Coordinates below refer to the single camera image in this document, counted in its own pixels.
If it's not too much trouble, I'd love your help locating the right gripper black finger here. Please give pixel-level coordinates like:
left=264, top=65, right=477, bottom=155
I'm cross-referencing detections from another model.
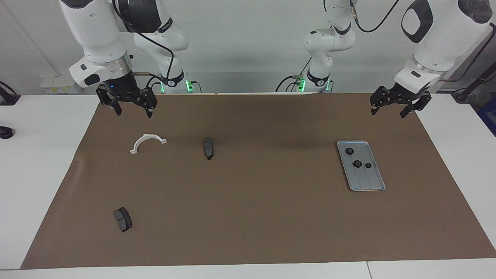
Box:
left=138, top=88, right=158, bottom=118
left=96, top=86, right=123, bottom=116

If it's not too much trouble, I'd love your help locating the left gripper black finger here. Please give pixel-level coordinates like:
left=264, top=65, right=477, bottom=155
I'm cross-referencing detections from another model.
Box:
left=400, top=92, right=432, bottom=119
left=369, top=86, right=388, bottom=116

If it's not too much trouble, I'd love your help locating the silver metal tray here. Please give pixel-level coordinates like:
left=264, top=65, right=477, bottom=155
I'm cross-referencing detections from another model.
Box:
left=336, top=140, right=386, bottom=192

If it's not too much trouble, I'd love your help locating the black stand pole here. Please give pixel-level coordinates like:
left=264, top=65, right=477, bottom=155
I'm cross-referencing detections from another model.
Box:
left=451, top=62, right=496, bottom=103

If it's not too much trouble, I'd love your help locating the blue crate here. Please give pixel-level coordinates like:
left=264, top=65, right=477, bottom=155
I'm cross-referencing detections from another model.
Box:
left=477, top=99, right=496, bottom=136

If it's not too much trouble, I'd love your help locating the black table clamp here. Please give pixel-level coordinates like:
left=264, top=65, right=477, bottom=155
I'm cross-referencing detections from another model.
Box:
left=0, top=81, right=21, bottom=106

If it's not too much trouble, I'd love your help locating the short dark grey brake pad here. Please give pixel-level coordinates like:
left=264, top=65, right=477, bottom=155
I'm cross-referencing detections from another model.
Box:
left=113, top=207, right=133, bottom=233

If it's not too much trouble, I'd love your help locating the brown table mat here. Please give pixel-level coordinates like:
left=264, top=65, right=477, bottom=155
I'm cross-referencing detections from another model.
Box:
left=20, top=93, right=496, bottom=270

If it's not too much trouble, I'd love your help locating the black right base cable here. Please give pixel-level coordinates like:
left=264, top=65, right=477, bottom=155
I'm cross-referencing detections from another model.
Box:
left=144, top=75, right=163, bottom=90

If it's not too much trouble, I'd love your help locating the black base cable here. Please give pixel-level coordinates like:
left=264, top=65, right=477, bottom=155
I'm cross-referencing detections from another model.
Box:
left=144, top=75, right=163, bottom=90
left=275, top=57, right=311, bottom=93

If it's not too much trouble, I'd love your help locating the white semicircular plastic bracket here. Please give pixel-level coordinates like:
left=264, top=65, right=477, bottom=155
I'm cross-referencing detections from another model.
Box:
left=130, top=133, right=168, bottom=155

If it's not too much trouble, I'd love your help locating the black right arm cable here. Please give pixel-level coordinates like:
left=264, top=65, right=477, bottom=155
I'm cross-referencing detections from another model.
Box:
left=112, top=0, right=175, bottom=88

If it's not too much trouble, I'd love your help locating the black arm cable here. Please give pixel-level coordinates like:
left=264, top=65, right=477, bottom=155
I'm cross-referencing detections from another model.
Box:
left=112, top=0, right=175, bottom=88
left=349, top=0, right=400, bottom=33

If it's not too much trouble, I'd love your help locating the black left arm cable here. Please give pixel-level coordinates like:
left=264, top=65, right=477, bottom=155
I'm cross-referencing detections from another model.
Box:
left=349, top=0, right=400, bottom=33

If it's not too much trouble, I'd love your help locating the black left base cable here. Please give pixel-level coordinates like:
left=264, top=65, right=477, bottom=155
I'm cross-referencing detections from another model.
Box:
left=275, top=57, right=311, bottom=93

